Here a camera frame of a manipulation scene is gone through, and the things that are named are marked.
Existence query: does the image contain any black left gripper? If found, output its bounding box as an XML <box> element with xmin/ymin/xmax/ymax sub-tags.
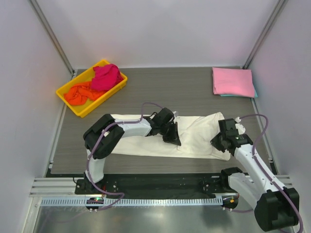
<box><xmin>159</xmin><ymin>121</ymin><xmax>181</xmax><ymax>146</ymax></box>

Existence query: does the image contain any white t shirt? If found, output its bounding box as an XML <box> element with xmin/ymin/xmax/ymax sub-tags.
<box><xmin>113</xmin><ymin>112</ymin><xmax>230</xmax><ymax>161</ymax></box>

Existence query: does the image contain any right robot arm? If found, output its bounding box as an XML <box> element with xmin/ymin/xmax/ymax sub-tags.
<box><xmin>211</xmin><ymin>133</ymin><xmax>304</xmax><ymax>233</ymax></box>

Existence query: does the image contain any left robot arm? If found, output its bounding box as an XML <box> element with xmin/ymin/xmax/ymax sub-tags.
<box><xmin>83</xmin><ymin>111</ymin><xmax>181</xmax><ymax>194</ymax></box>

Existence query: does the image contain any folded teal t shirt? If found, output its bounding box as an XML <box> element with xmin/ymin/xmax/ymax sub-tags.
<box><xmin>219</xmin><ymin>89</ymin><xmax>258</xmax><ymax>98</ymax></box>

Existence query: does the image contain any folded pink t shirt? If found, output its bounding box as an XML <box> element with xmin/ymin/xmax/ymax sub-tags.
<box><xmin>212</xmin><ymin>67</ymin><xmax>257</xmax><ymax>98</ymax></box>

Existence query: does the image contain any magenta t shirt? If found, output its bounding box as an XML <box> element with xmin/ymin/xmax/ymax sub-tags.
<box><xmin>91</xmin><ymin>64</ymin><xmax>123</xmax><ymax>91</ymax></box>

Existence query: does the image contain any orange t shirt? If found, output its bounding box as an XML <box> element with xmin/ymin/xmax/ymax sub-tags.
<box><xmin>64</xmin><ymin>81</ymin><xmax>105</xmax><ymax>106</ymax></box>

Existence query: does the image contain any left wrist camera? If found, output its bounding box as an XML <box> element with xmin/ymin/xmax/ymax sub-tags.
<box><xmin>153</xmin><ymin>107</ymin><xmax>176</xmax><ymax>125</ymax></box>

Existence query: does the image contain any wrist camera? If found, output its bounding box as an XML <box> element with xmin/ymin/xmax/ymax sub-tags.
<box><xmin>218</xmin><ymin>118</ymin><xmax>246</xmax><ymax>137</ymax></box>
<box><xmin>153</xmin><ymin>107</ymin><xmax>176</xmax><ymax>125</ymax></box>

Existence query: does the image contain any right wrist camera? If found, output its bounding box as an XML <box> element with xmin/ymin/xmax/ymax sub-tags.
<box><xmin>218</xmin><ymin>118</ymin><xmax>246</xmax><ymax>137</ymax></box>

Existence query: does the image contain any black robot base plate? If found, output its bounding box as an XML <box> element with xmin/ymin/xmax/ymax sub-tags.
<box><xmin>75</xmin><ymin>173</ymin><xmax>236</xmax><ymax>199</ymax></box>

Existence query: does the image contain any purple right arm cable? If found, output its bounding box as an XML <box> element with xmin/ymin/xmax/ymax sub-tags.
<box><xmin>230</xmin><ymin>114</ymin><xmax>304</xmax><ymax>233</ymax></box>

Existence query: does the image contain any slotted white cable duct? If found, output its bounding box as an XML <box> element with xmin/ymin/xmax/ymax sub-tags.
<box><xmin>40</xmin><ymin>197</ymin><xmax>223</xmax><ymax>207</ymax></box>

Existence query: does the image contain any right aluminium frame post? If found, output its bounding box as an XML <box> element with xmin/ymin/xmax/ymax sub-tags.
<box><xmin>241</xmin><ymin>0</ymin><xmax>288</xmax><ymax>69</ymax></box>

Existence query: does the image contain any aluminium frame post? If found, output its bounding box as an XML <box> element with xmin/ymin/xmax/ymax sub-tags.
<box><xmin>241</xmin><ymin>0</ymin><xmax>288</xmax><ymax>69</ymax></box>
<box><xmin>28</xmin><ymin>0</ymin><xmax>75</xmax><ymax>76</ymax></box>

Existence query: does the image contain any aluminium rail front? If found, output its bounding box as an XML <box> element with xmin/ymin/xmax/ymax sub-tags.
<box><xmin>29</xmin><ymin>175</ymin><xmax>296</xmax><ymax>198</ymax></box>

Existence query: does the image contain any left aluminium frame post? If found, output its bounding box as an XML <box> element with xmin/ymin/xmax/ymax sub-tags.
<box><xmin>28</xmin><ymin>0</ymin><xmax>75</xmax><ymax>76</ymax></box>

